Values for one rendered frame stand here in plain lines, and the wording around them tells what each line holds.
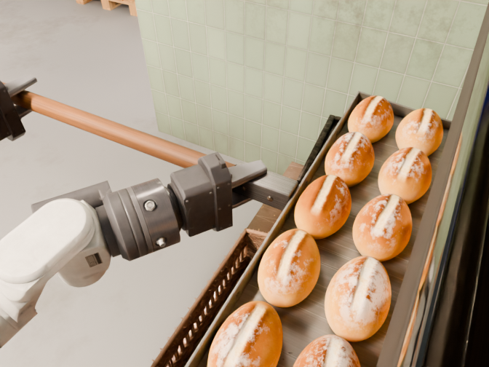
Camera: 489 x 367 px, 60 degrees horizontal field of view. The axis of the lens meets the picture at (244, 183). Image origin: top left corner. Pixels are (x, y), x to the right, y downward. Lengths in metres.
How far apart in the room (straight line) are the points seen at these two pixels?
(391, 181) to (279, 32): 1.37
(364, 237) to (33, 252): 0.36
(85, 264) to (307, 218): 0.27
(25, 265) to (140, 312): 1.40
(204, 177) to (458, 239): 0.36
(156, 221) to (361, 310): 0.25
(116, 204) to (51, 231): 0.07
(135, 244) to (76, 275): 0.09
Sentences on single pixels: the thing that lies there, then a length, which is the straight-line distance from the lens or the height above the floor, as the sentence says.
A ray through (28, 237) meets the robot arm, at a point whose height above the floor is 1.25.
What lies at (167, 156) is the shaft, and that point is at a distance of 0.62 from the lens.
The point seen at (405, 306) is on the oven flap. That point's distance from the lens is 0.22.
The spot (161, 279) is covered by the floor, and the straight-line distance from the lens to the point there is 1.93.
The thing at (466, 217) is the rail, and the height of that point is 1.44.
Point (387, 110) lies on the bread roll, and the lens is 0.69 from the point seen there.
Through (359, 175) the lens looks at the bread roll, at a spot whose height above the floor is 1.20.
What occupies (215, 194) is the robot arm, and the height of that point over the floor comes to 1.22.
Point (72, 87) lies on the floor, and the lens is 3.24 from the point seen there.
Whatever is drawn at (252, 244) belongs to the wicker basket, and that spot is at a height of 0.68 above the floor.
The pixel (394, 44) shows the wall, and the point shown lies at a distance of 1.74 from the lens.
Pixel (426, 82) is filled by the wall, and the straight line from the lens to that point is 1.79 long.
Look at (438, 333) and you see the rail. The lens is 0.19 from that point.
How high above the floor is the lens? 1.60
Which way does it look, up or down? 45 degrees down
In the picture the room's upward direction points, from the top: straight up
